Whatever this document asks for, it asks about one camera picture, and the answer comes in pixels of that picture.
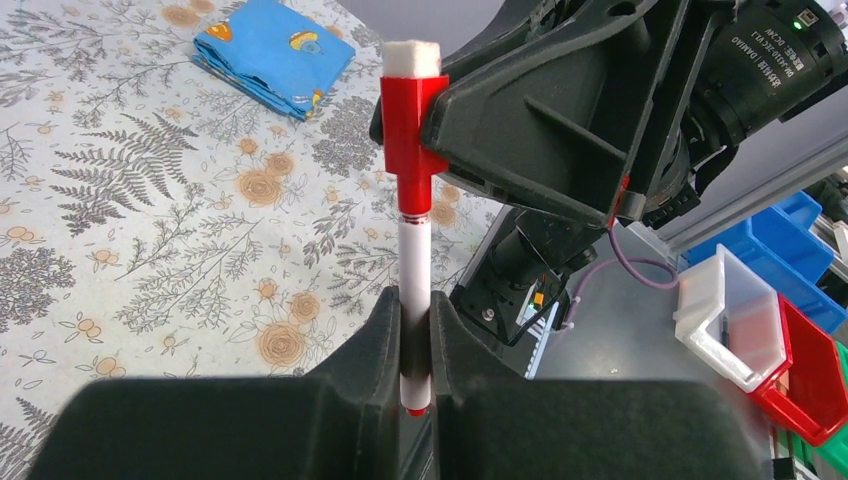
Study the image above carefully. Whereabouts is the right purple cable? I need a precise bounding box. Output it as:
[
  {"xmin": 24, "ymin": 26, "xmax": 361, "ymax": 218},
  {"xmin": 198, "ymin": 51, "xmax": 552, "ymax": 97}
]
[{"xmin": 563, "ymin": 225, "xmax": 681, "ymax": 333}]

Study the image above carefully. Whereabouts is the blue folded cloth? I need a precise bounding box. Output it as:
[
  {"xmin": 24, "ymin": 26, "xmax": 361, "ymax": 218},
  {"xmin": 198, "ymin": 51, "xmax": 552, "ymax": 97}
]
[{"xmin": 193, "ymin": 1, "xmax": 355, "ymax": 121}]

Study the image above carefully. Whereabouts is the blue storage bin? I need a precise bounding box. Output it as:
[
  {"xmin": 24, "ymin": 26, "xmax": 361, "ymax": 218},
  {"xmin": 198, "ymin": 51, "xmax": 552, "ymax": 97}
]
[{"xmin": 683, "ymin": 192, "xmax": 847, "ymax": 333}]

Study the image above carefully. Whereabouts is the floral table mat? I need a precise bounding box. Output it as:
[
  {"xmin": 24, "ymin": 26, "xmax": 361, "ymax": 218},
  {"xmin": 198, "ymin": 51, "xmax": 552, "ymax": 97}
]
[{"xmin": 0, "ymin": 0, "xmax": 505, "ymax": 480}]

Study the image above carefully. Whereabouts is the red storage bin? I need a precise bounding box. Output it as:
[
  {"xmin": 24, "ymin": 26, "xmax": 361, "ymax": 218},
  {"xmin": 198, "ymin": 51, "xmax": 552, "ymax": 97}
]
[{"xmin": 748, "ymin": 295, "xmax": 847, "ymax": 447}]

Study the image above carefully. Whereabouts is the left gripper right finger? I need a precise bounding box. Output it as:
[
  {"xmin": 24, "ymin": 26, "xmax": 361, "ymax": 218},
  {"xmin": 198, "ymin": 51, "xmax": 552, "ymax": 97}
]
[{"xmin": 429, "ymin": 292, "xmax": 768, "ymax": 479}]

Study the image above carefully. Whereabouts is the white pen red tip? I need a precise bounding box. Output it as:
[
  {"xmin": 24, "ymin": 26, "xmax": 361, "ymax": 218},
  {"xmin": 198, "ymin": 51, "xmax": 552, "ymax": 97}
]
[{"xmin": 398, "ymin": 215, "xmax": 432, "ymax": 416}]

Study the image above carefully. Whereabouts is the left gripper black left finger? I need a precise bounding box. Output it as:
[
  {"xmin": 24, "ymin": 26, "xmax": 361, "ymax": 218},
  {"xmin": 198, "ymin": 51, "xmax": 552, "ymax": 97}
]
[{"xmin": 29, "ymin": 287, "xmax": 400, "ymax": 479}]

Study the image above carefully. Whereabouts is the white storage bin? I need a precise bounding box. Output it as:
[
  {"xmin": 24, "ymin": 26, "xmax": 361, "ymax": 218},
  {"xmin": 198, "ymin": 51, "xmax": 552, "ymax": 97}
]
[{"xmin": 673, "ymin": 244, "xmax": 793, "ymax": 393}]

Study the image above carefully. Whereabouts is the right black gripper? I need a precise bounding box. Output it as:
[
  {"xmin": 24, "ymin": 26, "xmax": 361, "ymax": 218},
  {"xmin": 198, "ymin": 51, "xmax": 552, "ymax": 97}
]
[{"xmin": 421, "ymin": 1, "xmax": 847, "ymax": 229}]

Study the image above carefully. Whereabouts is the red pen cap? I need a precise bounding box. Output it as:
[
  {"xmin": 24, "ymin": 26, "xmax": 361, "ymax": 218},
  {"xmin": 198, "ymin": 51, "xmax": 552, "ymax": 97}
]
[{"xmin": 380, "ymin": 40, "xmax": 449, "ymax": 218}]

